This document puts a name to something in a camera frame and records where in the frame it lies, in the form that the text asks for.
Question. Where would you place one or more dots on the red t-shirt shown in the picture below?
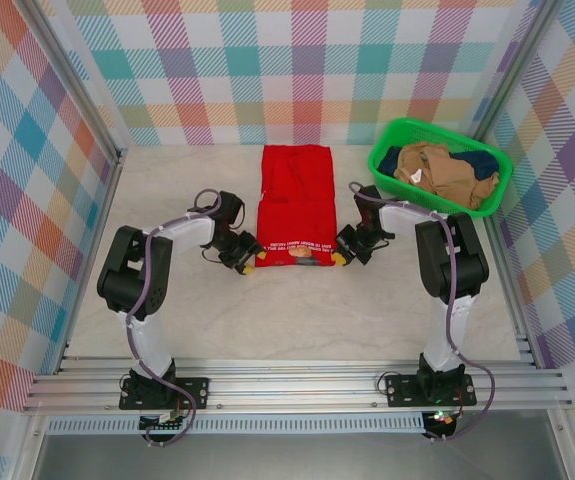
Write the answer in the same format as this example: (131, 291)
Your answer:
(297, 210)

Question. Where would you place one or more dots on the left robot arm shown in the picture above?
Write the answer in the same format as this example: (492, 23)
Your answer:
(187, 230)

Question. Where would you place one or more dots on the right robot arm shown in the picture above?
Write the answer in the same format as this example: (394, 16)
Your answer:
(402, 217)

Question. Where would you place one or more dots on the green plastic basket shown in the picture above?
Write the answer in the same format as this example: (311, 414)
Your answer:
(384, 140)

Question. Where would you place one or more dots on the tan t-shirt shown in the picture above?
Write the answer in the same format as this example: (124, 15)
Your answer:
(447, 175)

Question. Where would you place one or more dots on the navy t-shirt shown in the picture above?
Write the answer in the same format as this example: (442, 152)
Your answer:
(482, 162)

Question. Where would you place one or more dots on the small circuit board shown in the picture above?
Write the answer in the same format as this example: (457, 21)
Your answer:
(442, 420)
(164, 425)

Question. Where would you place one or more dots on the grey metal shelf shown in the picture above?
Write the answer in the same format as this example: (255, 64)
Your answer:
(292, 457)

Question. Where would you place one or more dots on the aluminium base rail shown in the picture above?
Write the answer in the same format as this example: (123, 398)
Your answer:
(292, 385)

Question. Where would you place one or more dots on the aluminium frame post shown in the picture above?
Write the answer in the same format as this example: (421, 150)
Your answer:
(78, 80)
(514, 70)

